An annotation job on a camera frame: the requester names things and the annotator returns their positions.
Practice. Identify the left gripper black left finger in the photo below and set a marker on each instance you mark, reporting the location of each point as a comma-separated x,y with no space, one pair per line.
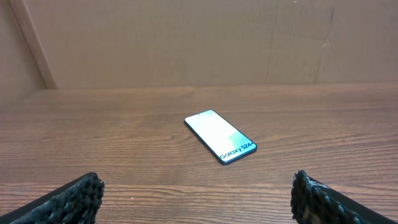
76,202

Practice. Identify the dark blue Galaxy smartphone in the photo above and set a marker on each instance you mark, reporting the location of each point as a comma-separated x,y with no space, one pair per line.
221,138

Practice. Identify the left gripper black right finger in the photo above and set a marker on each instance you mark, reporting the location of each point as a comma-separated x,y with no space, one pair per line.
314,202

